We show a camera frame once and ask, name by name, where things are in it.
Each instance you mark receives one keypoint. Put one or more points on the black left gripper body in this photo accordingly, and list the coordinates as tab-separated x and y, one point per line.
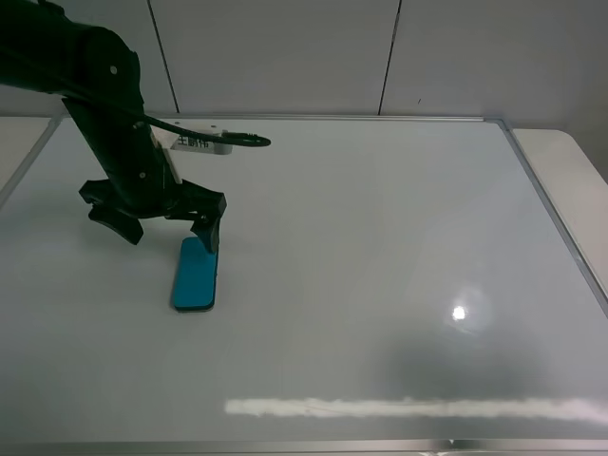
140	182

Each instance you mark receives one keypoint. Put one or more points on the teal whiteboard eraser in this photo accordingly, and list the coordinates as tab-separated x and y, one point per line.
195	281

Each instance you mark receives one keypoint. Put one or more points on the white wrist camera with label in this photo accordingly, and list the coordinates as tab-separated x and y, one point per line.
172	143

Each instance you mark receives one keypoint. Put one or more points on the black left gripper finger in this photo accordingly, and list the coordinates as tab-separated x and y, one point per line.
206	229
125	226

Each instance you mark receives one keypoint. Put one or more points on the white whiteboard with aluminium frame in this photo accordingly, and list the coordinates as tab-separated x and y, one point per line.
384	285

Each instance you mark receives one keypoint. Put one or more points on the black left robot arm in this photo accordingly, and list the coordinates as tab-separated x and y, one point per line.
98	79

